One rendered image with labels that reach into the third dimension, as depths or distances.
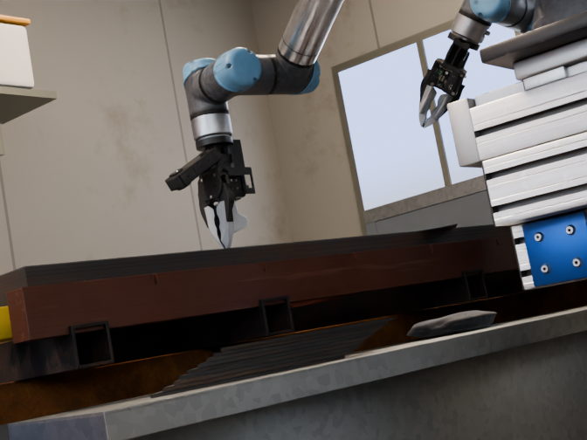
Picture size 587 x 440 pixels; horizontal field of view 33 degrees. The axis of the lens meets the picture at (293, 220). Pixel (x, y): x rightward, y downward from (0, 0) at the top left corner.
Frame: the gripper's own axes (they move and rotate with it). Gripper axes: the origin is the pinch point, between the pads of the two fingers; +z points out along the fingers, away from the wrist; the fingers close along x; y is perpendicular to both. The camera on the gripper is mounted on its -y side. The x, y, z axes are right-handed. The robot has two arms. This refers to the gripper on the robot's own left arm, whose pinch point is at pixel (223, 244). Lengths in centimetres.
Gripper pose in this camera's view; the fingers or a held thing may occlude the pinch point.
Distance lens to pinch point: 185.1
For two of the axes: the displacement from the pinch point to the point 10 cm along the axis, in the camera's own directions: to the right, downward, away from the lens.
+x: -6.6, 2.1, 7.2
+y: 7.3, -0.5, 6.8
